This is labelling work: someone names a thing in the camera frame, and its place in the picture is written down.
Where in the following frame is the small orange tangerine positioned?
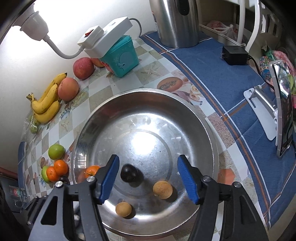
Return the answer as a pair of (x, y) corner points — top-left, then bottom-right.
(84, 165), (100, 178)

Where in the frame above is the dark plum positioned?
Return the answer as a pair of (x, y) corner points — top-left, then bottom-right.
(120, 164), (138, 183)
(59, 176), (70, 185)

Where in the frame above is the brown longan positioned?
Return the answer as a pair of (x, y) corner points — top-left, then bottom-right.
(152, 181), (173, 199)
(115, 202), (132, 217)

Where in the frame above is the large green jujube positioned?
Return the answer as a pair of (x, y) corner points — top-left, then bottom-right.
(48, 144), (65, 160)

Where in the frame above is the small green jujube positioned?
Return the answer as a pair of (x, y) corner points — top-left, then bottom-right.
(41, 166), (51, 183)

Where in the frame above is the bag of green fruits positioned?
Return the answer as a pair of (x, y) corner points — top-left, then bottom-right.
(25, 114), (40, 134)

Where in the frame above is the large steel bowl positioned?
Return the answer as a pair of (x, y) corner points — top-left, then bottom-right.
(71, 88), (219, 239)

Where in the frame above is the yellow banana bunch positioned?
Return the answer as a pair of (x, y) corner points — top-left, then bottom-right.
(26, 73), (67, 123)

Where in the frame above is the peach coloured apple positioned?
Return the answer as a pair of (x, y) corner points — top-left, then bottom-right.
(58, 77), (79, 102)

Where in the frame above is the white phone stand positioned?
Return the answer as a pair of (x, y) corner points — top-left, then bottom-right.
(243, 85), (278, 141)

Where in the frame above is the blue cloth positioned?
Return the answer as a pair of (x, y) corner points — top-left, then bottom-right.
(142, 32), (295, 228)

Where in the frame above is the red apple middle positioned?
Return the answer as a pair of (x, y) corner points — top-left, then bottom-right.
(73, 57), (95, 80)

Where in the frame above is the red apple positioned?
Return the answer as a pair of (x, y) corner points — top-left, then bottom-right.
(73, 57), (95, 80)
(90, 58), (105, 68)

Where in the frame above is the patterned plastic tablecloth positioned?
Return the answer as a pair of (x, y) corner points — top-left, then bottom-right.
(17, 37), (269, 241)

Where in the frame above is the red apple right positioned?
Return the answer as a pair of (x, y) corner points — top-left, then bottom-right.
(90, 58), (105, 68)

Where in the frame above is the teal toy box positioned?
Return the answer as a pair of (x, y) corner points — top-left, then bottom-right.
(99, 35), (139, 77)

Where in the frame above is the black power adapter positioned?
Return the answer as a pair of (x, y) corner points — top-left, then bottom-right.
(222, 46), (248, 65)

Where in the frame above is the white power strip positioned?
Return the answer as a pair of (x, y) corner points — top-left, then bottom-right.
(77, 16), (132, 59)

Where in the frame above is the smartphone on stand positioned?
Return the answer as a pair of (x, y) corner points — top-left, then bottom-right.
(269, 60), (293, 157)

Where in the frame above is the steel thermos jug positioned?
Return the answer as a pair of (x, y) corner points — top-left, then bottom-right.
(149, 0), (199, 48)

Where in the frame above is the white gooseneck lamp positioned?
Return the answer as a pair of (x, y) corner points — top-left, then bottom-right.
(13, 4), (84, 59)

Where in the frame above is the white chair frame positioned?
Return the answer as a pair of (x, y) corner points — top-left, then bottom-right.
(201, 0), (283, 56)

